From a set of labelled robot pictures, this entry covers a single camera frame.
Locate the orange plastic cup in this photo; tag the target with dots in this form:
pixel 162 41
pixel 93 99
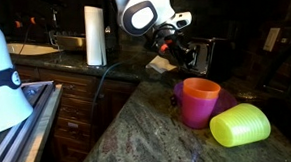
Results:
pixel 201 89

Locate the pink plastic cup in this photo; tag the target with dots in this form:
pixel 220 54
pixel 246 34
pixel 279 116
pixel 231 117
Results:
pixel 197 110

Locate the metal pan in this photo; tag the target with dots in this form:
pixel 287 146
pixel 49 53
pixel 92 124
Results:
pixel 69 42

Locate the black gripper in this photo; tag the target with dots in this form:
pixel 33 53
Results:
pixel 167 48

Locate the white switch plate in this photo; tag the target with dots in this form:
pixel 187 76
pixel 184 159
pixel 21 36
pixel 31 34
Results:
pixel 271 39

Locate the chrome and black toaster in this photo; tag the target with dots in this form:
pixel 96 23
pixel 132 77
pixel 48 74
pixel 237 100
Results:
pixel 205 57

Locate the wooden cabinet drawers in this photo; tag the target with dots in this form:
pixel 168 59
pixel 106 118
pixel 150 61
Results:
pixel 80 111

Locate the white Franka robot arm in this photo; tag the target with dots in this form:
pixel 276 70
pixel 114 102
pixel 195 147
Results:
pixel 142 17

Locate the yellow-green ribbed plastic cup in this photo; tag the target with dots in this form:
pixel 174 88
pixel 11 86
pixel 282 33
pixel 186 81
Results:
pixel 240 124

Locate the kitchen sink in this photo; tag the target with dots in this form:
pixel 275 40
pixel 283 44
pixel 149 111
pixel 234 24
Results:
pixel 30 49

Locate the purple plastic bowl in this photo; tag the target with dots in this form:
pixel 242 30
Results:
pixel 224 101

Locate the white paper towel roll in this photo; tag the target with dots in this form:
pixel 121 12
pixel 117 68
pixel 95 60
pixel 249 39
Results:
pixel 95 36

